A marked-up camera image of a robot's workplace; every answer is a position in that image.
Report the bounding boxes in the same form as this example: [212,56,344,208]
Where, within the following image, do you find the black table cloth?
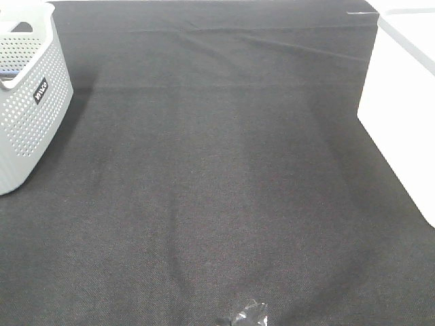
[1,1,434,325]

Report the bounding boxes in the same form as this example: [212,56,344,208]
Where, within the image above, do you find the crumpled clear plastic scrap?
[214,300,268,326]

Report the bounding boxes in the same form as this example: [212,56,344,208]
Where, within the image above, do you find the white plastic storage box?
[357,1,434,225]

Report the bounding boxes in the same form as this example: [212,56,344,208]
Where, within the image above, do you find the grey perforated plastic basket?
[1,1,73,195]

